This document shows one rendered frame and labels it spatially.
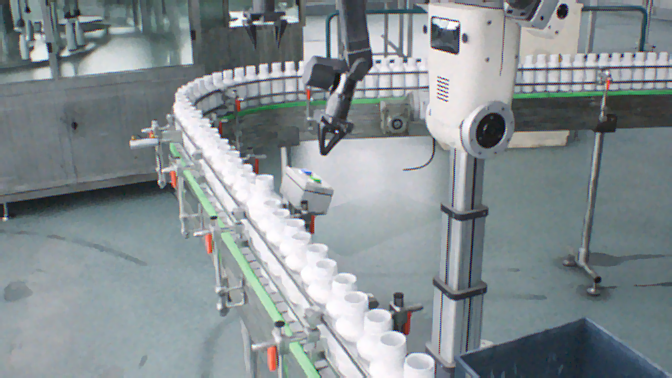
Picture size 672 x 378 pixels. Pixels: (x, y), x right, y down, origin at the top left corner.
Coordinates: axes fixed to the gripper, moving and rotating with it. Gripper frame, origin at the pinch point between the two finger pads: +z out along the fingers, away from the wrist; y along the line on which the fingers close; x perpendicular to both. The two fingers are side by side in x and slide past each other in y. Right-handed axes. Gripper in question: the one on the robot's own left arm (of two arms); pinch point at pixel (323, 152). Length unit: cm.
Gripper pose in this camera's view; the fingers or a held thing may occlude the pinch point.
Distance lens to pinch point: 156.1
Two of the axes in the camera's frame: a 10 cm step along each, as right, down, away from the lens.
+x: 8.8, 1.7, 4.5
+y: 3.8, 3.3, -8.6
